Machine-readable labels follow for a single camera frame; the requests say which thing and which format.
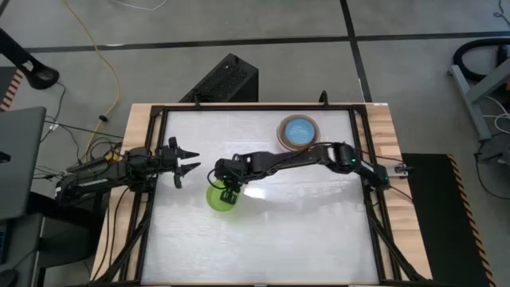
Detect black computer tower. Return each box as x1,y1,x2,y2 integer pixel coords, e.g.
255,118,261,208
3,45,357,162
178,53,260,104

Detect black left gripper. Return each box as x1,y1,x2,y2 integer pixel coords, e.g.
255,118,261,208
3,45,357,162
160,136,202,190

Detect beige bowl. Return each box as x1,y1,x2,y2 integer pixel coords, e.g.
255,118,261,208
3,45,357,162
277,114,322,152

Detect grey laptop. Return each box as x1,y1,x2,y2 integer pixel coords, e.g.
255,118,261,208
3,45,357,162
0,105,48,221

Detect small hazard-striped black mat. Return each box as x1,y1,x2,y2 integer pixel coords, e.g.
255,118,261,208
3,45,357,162
0,65,26,113

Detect black metal table frame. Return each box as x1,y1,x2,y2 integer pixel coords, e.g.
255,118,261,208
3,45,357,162
93,90,430,287

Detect white cable bundle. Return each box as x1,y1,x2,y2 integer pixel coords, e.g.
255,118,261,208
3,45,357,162
482,95,510,136

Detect white floor cable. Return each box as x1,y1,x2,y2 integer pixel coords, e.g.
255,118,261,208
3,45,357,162
111,0,169,12

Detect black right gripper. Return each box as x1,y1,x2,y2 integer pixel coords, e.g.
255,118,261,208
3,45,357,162
214,154,251,206

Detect white work surface sheet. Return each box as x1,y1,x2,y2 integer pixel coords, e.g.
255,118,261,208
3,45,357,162
141,109,379,285

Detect grey cabinet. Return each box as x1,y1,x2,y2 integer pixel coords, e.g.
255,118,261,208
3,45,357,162
0,212,45,287

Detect black hose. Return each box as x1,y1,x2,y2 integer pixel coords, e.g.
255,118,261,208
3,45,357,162
452,37,510,83

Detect black cable bundle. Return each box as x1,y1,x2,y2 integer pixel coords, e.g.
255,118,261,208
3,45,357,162
33,81,125,180

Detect black floor cable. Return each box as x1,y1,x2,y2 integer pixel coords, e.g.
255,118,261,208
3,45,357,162
473,137,510,201

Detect green bowl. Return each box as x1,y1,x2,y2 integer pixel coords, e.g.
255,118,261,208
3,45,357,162
205,179,241,213

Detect black hazard-striped floor mat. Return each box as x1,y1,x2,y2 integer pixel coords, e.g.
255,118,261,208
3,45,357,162
399,152,496,287

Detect blue bowl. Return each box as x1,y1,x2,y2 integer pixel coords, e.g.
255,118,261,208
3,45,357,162
284,116,319,146

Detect grey metal frame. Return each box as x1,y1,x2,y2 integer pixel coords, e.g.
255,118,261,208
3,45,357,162
447,55,510,141

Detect yellow cable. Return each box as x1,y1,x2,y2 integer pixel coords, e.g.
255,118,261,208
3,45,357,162
62,0,121,163

